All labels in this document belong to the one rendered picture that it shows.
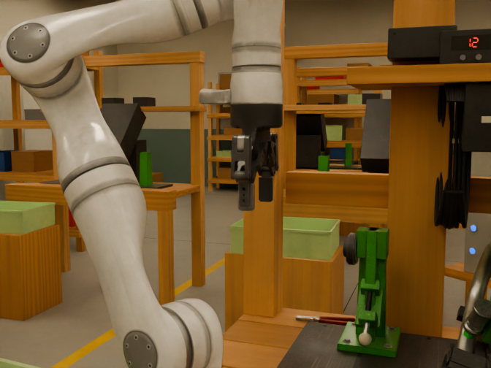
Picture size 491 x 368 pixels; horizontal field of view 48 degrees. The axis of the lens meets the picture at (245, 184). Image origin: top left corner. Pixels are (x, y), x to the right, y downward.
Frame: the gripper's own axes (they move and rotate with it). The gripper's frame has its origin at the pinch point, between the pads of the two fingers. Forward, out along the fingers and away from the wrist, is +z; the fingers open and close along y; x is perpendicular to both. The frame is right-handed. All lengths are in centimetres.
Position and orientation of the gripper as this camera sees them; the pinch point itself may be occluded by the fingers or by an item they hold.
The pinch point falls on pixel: (256, 201)
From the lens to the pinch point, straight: 81.0
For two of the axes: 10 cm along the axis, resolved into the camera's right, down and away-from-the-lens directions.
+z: 0.0, 9.9, 1.1
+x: -9.4, -0.3, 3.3
